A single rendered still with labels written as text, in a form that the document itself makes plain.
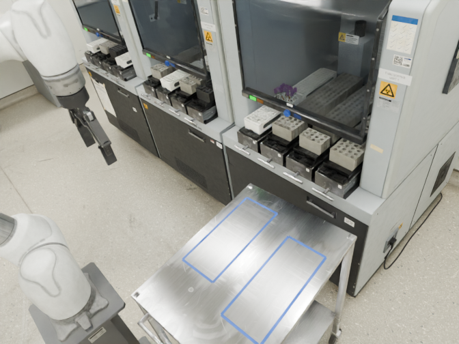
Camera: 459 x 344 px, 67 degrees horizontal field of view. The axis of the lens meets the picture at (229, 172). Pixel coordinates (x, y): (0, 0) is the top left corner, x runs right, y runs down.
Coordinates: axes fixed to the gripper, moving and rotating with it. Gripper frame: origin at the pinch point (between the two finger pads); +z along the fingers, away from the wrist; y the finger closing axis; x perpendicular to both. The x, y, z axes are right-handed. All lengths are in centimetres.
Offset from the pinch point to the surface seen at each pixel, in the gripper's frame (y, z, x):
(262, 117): -8, 34, 76
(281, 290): 53, 38, 17
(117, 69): -136, 40, 67
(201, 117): -45, 42, 66
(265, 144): 1, 39, 67
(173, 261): 20.5, 38.0, 0.7
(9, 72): -360, 87, 34
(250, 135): -8, 38, 67
